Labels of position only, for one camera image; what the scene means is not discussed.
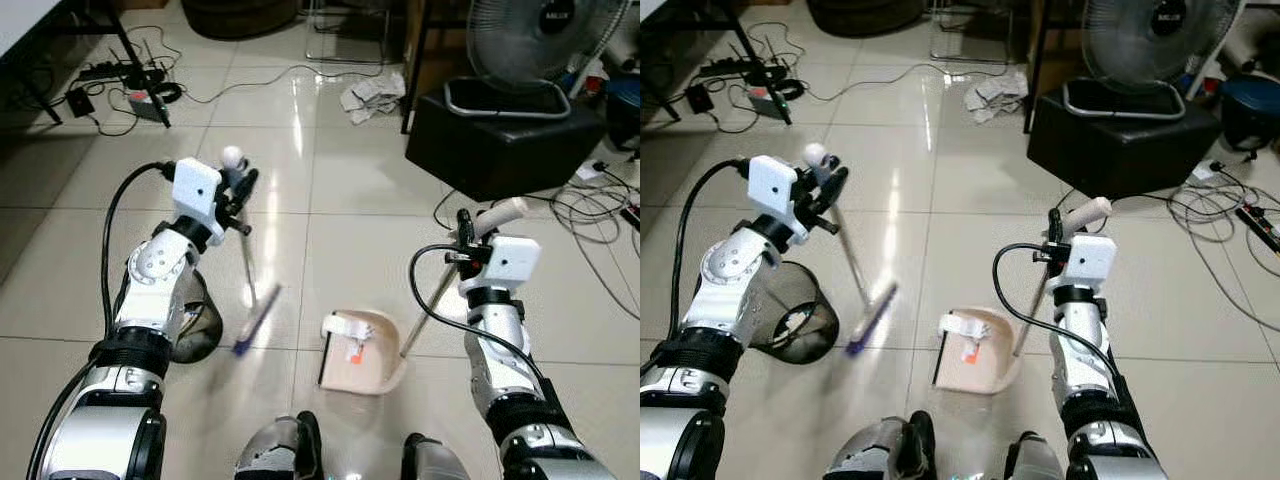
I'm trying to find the broom with purple bristles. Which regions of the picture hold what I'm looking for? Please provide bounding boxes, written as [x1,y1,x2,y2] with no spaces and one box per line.
[220,145,283,358]
[803,142,901,358]

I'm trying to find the beige long-handled dustpan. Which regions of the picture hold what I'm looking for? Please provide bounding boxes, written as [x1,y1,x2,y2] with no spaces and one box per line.
[317,197,529,397]
[932,196,1113,396]

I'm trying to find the grey floor fan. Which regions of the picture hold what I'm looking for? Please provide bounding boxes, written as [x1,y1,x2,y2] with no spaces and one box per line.
[445,0,633,121]
[1062,0,1246,121]

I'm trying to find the black square ottoman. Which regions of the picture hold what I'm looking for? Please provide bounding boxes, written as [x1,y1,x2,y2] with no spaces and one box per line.
[1027,85,1223,199]
[405,88,608,203]

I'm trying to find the grey device with red part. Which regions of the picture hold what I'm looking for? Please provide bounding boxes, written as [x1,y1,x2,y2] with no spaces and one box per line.
[128,88,173,126]
[750,85,791,121]

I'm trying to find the black mesh waste bin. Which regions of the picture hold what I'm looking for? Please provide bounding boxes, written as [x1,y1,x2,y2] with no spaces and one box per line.
[168,268,224,365]
[750,260,841,366]

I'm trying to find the crumpled white paper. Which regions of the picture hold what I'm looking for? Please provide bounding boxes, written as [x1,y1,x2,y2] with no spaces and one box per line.
[963,70,1031,124]
[340,70,407,126]

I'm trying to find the black metal furniture leg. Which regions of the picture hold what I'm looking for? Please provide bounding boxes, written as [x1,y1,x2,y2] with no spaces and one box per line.
[1022,0,1061,134]
[400,0,441,136]

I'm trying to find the dark round basket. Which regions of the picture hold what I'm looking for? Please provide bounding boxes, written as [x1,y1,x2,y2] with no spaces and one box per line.
[180,0,301,41]
[805,0,926,39]

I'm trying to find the robot right leg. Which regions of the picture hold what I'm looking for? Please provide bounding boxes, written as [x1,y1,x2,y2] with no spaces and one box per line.
[400,432,473,480]
[1005,430,1066,480]

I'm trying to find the robot leg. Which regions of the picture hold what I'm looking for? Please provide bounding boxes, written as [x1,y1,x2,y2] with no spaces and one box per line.
[1005,430,1066,480]
[825,410,936,480]
[400,432,473,480]
[235,410,324,480]

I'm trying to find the dark blue round stool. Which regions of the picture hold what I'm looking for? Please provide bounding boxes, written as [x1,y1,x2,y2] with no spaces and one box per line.
[1220,75,1280,153]
[603,75,641,151]

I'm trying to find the robot left leg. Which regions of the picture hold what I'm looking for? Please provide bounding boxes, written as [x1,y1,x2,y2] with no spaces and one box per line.
[825,410,936,480]
[235,410,324,480]

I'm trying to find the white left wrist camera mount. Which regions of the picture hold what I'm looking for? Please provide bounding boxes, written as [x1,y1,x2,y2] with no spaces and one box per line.
[747,155,801,226]
[172,157,225,233]

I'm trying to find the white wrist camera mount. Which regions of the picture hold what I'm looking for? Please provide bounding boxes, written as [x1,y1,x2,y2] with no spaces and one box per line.
[485,236,542,293]
[172,157,225,233]
[747,155,801,226]
[1068,234,1118,291]

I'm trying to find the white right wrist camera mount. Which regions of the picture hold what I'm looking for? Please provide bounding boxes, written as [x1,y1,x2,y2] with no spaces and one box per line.
[485,236,542,293]
[1068,234,1118,291]

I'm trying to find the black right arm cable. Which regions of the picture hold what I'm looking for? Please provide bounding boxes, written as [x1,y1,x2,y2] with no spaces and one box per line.
[993,243,1131,386]
[408,245,546,391]

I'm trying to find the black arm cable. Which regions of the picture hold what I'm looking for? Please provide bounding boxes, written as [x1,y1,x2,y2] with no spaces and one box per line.
[675,158,753,331]
[100,160,181,336]
[993,243,1131,386]
[408,245,546,391]

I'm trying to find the black metal table frame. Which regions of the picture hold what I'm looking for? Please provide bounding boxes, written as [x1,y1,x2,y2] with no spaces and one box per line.
[640,0,793,126]
[0,0,171,129]

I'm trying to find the thin black floor cable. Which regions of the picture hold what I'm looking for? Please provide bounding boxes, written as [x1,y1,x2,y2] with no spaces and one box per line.
[95,20,406,136]
[715,20,1031,133]

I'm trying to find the tangled grey floor cables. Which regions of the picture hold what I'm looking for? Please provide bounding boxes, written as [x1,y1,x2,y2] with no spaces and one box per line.
[433,160,641,321]
[1060,160,1280,331]

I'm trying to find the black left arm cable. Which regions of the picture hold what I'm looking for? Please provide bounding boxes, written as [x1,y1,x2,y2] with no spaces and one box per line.
[675,158,753,331]
[100,160,181,336]

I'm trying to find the thin metal wire frame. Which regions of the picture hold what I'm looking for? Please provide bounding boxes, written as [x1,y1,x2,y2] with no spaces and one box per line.
[303,0,393,65]
[928,0,1016,63]

